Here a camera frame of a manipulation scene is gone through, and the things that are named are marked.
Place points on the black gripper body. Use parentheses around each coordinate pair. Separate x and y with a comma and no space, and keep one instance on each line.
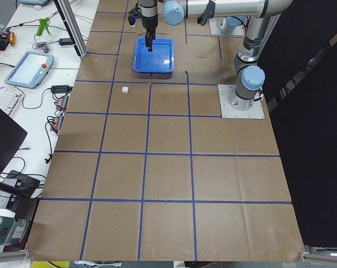
(149,22)

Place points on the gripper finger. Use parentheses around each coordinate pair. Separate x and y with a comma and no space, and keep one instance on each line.
(148,40)
(153,34)

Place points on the white block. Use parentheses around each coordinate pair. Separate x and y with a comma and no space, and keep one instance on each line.
(125,89)

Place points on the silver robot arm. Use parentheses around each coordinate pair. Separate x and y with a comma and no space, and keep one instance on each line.
(230,23)
(250,77)

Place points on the blue plastic tray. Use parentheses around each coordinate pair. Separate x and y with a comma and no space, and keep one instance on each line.
(159,60)

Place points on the black power adapter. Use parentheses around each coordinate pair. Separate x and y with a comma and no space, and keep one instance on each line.
(65,42)

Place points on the green clamp tool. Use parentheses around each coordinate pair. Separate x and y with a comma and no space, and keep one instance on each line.
(43,26)

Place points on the teach pendant tablet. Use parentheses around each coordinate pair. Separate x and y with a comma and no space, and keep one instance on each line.
(30,70)

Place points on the brown paper table cover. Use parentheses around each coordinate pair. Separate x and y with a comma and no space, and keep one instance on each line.
(157,174)

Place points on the white keyboard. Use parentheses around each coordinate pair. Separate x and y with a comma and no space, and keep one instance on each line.
(10,100)

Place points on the black monitor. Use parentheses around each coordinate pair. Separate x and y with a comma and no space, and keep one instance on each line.
(12,136)

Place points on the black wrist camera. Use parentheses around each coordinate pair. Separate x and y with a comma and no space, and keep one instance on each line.
(133,15)

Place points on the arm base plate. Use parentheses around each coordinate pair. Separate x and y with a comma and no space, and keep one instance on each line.
(233,107)
(216,31)

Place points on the aluminium frame post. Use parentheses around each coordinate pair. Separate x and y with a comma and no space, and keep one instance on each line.
(70,23)

